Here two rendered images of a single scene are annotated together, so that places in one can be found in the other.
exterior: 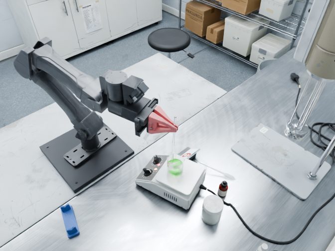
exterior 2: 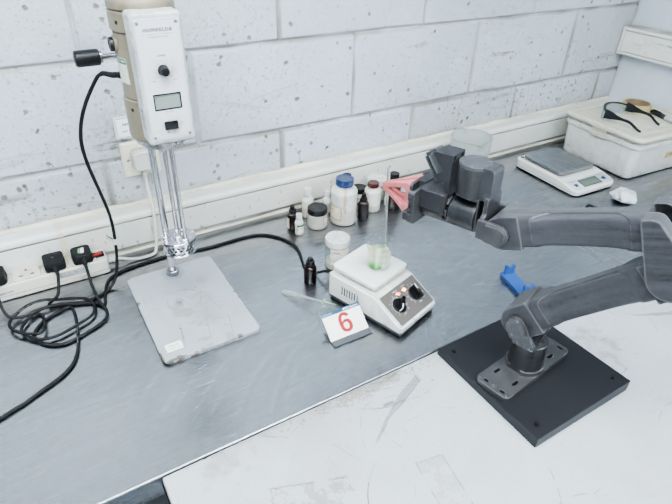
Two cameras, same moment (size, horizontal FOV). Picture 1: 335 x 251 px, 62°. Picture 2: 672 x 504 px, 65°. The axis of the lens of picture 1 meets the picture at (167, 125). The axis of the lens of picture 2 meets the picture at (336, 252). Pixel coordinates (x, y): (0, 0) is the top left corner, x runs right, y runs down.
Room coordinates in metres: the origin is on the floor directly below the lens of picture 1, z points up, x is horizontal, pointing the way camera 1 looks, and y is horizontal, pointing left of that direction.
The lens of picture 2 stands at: (1.43, 0.06, 1.65)
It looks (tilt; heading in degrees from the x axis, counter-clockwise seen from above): 34 degrees down; 190
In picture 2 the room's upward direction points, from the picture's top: 2 degrees clockwise
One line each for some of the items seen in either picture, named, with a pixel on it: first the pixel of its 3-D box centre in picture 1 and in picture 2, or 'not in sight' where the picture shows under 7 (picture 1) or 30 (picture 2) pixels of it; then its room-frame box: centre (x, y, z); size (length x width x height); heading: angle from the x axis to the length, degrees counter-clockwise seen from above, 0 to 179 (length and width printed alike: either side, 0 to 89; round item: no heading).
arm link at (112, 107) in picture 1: (120, 104); (467, 209); (0.59, 0.13, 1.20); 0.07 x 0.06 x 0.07; 62
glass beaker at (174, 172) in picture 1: (176, 165); (377, 251); (0.50, -0.03, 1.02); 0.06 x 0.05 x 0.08; 101
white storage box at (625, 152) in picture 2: not in sight; (630, 136); (-0.51, 0.73, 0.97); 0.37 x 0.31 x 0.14; 129
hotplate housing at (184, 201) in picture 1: (172, 178); (378, 286); (0.52, -0.02, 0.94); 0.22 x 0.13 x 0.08; 60
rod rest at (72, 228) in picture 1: (69, 219); (518, 280); (0.38, 0.30, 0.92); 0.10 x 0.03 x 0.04; 27
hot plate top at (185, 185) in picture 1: (180, 173); (370, 265); (0.50, -0.04, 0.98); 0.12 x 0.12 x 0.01; 60
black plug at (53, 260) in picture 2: not in sight; (54, 263); (0.62, -0.73, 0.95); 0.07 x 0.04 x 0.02; 43
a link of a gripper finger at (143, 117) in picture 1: (159, 125); (407, 189); (0.52, 0.02, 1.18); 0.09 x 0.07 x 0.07; 62
